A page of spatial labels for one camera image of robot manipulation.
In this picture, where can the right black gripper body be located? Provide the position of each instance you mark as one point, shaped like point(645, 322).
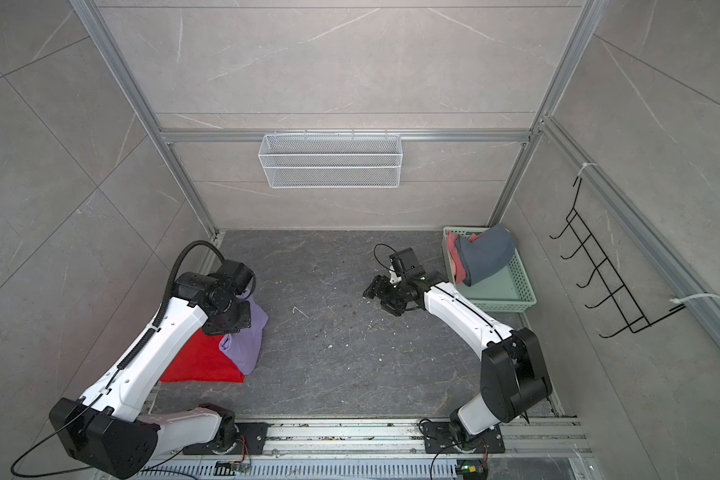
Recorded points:
point(394, 297)

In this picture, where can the small circuit board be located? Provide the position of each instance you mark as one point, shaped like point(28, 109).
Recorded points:
point(228, 468)

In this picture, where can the red folded t shirt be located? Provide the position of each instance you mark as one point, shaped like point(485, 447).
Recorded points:
point(201, 360)

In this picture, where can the black wire hook rack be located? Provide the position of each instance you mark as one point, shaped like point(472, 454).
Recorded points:
point(603, 269)

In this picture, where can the white wire mesh basket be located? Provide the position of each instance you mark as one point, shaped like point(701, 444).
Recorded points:
point(311, 160)

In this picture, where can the grey blue t shirt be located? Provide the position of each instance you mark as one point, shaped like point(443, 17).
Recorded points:
point(485, 254)

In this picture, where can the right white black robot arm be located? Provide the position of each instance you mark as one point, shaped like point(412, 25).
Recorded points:
point(513, 371)

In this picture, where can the pink red t shirt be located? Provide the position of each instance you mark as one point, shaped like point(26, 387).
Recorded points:
point(458, 269)

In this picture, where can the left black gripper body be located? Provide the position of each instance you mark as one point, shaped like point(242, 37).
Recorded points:
point(236, 318)

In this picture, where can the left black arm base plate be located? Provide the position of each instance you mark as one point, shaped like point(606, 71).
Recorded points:
point(249, 438)

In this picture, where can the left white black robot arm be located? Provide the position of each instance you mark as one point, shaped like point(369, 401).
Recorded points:
point(105, 427)

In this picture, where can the purple t shirt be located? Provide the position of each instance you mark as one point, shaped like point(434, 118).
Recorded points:
point(243, 348)

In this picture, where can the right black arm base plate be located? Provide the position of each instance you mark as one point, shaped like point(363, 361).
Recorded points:
point(446, 437)

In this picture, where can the green plastic basket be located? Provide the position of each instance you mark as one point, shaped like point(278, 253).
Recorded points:
point(508, 291)

